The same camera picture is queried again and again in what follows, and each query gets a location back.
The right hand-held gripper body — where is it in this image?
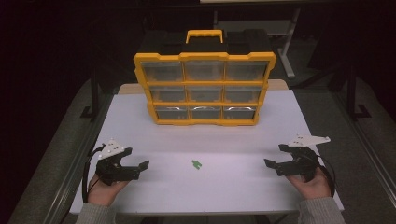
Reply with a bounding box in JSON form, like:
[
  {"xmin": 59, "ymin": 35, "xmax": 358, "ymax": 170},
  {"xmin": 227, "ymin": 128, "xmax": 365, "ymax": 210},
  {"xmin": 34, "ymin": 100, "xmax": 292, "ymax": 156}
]
[{"xmin": 275, "ymin": 133, "xmax": 332, "ymax": 184}]

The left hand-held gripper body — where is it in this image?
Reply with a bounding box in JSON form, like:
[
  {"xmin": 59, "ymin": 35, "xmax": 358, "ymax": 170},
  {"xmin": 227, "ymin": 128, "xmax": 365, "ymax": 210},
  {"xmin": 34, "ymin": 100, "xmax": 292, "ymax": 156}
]
[{"xmin": 94, "ymin": 138, "xmax": 141, "ymax": 187}]

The clear small pull-out drawer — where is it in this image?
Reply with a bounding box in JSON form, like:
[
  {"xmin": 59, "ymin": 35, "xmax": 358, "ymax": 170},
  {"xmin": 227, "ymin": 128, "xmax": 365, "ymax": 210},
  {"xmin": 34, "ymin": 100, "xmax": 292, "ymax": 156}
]
[{"xmin": 223, "ymin": 105, "xmax": 258, "ymax": 121}]

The yellow black drawer organizer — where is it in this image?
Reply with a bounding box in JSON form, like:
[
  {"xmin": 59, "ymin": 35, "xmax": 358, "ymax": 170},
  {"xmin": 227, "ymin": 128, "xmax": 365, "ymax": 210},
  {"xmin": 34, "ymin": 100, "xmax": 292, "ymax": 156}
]
[{"xmin": 133, "ymin": 29, "xmax": 277, "ymax": 127}]

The person's left hand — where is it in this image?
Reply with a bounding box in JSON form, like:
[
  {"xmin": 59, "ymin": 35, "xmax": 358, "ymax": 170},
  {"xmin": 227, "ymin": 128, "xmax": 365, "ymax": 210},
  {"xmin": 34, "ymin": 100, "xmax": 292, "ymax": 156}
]
[{"xmin": 88, "ymin": 172, "xmax": 130, "ymax": 207}]

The person's right hand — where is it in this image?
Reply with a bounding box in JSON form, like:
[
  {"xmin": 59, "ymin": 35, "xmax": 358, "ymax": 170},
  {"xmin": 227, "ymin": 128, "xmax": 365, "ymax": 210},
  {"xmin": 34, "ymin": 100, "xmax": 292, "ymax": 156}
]
[{"xmin": 286, "ymin": 167, "xmax": 332, "ymax": 201}]

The black metal stand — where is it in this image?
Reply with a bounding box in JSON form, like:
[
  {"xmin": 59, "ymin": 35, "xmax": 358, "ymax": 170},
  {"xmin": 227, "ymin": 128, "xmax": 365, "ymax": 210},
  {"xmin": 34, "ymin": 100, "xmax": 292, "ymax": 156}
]
[
  {"xmin": 79, "ymin": 71, "xmax": 101, "ymax": 120},
  {"xmin": 346, "ymin": 66, "xmax": 373, "ymax": 120}
]

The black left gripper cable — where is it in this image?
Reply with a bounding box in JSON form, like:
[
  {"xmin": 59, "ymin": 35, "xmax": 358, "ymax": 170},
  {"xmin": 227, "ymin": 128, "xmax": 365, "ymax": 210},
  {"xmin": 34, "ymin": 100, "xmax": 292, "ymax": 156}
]
[{"xmin": 81, "ymin": 143, "xmax": 106, "ymax": 203}]

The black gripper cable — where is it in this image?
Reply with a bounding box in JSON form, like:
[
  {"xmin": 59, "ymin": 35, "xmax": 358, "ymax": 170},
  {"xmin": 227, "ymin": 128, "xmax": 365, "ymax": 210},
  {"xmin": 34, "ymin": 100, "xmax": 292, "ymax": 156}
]
[
  {"xmin": 316, "ymin": 153, "xmax": 336, "ymax": 198},
  {"xmin": 81, "ymin": 143, "xmax": 106, "ymax": 203}
]

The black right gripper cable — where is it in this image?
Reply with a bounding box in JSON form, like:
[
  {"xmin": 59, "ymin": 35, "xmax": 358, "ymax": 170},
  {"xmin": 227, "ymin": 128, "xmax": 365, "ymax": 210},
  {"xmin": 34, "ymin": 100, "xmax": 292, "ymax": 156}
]
[{"xmin": 316, "ymin": 153, "xmax": 336, "ymax": 198}]

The aluminium floor rail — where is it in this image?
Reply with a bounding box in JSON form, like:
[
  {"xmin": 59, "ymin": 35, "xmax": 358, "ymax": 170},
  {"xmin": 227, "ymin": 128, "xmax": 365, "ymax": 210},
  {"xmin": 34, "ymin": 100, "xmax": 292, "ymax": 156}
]
[
  {"xmin": 330, "ymin": 90, "xmax": 396, "ymax": 200},
  {"xmin": 46, "ymin": 92, "xmax": 115, "ymax": 224}
]

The yellow frame clear bin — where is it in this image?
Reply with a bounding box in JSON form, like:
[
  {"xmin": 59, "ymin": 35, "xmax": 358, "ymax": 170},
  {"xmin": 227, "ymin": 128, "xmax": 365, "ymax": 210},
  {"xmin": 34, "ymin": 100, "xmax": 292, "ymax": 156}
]
[{"xmin": 139, "ymin": 60, "xmax": 270, "ymax": 121}]

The white metal desk frame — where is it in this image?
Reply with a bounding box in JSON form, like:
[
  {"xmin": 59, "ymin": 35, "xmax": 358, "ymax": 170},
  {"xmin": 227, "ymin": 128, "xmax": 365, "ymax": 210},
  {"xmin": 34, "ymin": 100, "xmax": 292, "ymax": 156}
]
[{"xmin": 213, "ymin": 7, "xmax": 302, "ymax": 78}]

